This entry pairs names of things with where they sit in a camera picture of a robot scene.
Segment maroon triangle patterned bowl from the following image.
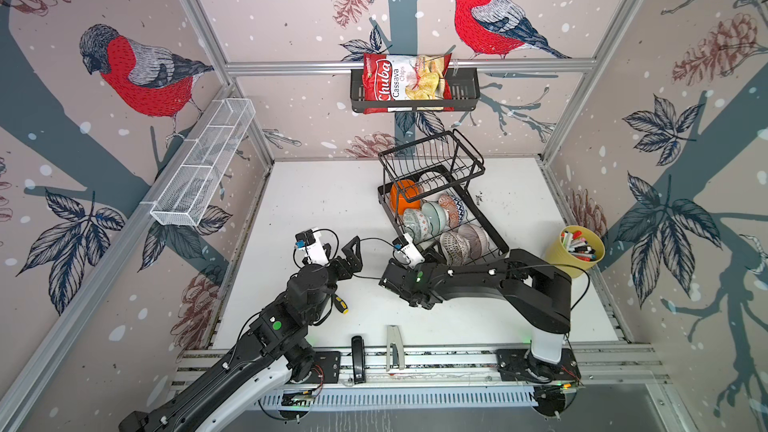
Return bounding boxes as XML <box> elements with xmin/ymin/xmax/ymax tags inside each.
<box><xmin>439</xmin><ymin>231</ymin><xmax>470</xmax><ymax>266</ymax></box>

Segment green patterned ceramic bowl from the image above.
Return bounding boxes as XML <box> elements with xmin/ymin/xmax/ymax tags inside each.
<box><xmin>402</xmin><ymin>208</ymin><xmax>430</xmax><ymax>243</ymax></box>

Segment orange plastic bowl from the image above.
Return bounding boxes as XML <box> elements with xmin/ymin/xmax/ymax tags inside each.
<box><xmin>389</xmin><ymin>179</ymin><xmax>423</xmax><ymax>216</ymax></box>

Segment red patterned ceramic bowl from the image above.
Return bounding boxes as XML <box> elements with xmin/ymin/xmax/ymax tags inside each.
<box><xmin>438</xmin><ymin>193</ymin><xmax>466</xmax><ymax>229</ymax></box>

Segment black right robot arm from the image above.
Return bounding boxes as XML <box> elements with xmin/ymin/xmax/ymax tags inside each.
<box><xmin>379</xmin><ymin>249</ymin><xmax>572</xmax><ymax>365</ymax></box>

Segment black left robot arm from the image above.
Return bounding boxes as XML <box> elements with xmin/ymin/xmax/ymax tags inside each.
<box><xmin>118</xmin><ymin>231</ymin><xmax>363</xmax><ymax>431</ymax></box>

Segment yellow black screwdriver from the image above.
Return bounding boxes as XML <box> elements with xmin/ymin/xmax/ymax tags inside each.
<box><xmin>332</xmin><ymin>294</ymin><xmax>349</xmax><ymax>314</ymax></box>

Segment yellow marker cup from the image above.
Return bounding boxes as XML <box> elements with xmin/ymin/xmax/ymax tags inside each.
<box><xmin>543</xmin><ymin>225</ymin><xmax>606</xmax><ymax>279</ymax></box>

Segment red cassava chips bag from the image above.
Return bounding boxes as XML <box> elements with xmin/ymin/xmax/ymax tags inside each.
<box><xmin>363</xmin><ymin>53</ymin><xmax>452</xmax><ymax>103</ymax></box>

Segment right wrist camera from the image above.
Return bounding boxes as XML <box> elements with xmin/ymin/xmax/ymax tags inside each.
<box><xmin>393</xmin><ymin>233</ymin><xmax>425</xmax><ymax>268</ymax></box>

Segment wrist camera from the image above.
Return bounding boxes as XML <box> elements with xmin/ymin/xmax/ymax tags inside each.
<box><xmin>295</xmin><ymin>228</ymin><xmax>330</xmax><ymax>266</ymax></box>
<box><xmin>393</xmin><ymin>233</ymin><xmax>425</xmax><ymax>268</ymax></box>

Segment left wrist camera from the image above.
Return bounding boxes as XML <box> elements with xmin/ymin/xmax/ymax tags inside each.
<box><xmin>295</xmin><ymin>228</ymin><xmax>330</xmax><ymax>266</ymax></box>

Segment grey metal bracket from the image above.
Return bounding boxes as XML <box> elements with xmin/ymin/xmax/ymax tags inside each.
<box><xmin>385</xmin><ymin>325</ymin><xmax>406</xmax><ymax>372</ymax></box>

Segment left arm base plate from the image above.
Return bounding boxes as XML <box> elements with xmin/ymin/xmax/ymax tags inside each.
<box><xmin>290</xmin><ymin>351</ymin><xmax>341</xmax><ymax>386</ymax></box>

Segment black wire dish rack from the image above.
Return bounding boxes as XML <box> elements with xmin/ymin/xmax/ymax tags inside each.
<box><xmin>377</xmin><ymin>131</ymin><xmax>509</xmax><ymax>265</ymax></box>

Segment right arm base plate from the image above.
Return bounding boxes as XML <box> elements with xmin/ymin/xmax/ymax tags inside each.
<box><xmin>495</xmin><ymin>348</ymin><xmax>581</xmax><ymax>385</ymax></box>

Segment white mesh wall basket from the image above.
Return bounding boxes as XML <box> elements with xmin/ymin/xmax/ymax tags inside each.
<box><xmin>150</xmin><ymin>98</ymin><xmax>255</xmax><ymax>227</ymax></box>

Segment black wall wire shelf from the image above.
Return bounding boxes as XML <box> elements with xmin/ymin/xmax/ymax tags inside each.
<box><xmin>350</xmin><ymin>68</ymin><xmax>480</xmax><ymax>114</ymax></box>

